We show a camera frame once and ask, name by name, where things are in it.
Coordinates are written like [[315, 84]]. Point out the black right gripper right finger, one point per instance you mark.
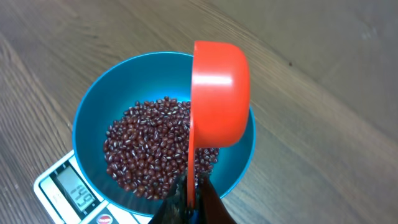
[[211, 209]]

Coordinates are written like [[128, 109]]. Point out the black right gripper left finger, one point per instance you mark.
[[173, 208]]

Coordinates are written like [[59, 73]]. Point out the red scoop with blue handle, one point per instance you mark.
[[220, 96]]

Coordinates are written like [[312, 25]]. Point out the red beans in bowl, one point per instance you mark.
[[147, 149]]

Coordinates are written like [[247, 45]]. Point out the teal plastic bowl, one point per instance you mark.
[[148, 76]]

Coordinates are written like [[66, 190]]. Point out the white digital kitchen scale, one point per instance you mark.
[[68, 198]]

